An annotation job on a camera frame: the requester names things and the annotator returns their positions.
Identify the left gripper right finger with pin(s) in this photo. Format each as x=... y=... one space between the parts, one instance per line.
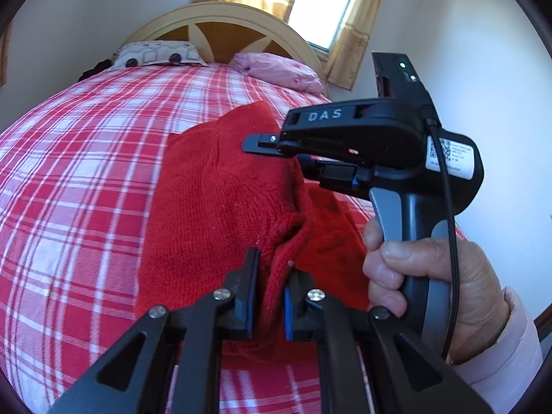
x=370 y=361

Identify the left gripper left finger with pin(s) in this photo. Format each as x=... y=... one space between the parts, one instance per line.
x=170 y=349

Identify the red knitted sweater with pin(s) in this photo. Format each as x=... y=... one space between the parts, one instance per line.
x=213 y=202

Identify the pink sleeved right forearm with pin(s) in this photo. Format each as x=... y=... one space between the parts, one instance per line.
x=502 y=373

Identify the bedroom window behind headboard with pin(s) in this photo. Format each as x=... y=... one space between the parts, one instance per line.
x=318 y=21

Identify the yellow curtain right panel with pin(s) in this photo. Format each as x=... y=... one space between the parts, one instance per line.
x=347 y=53

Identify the pink pillow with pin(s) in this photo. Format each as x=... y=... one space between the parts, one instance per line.
x=278 y=70

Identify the red white plaid bedsheet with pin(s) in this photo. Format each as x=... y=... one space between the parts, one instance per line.
x=78 y=174

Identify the cream wooden headboard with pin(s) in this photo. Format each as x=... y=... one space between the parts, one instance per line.
x=220 y=30

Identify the black item beside bed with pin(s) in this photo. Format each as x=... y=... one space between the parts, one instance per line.
x=98 y=68

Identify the white black patterned pillow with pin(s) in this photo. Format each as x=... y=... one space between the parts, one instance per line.
x=157 y=53

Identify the beige side window curtain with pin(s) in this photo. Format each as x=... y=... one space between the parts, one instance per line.
x=4 y=42

